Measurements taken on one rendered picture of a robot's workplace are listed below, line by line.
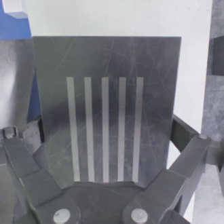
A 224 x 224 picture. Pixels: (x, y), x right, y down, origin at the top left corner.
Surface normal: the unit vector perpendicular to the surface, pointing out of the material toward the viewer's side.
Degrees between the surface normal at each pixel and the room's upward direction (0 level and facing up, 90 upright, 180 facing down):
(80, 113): 0
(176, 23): 0
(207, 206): 0
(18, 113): 37
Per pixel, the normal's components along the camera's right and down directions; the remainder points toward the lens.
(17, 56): -0.04, -0.36
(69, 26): 0.00, 0.28
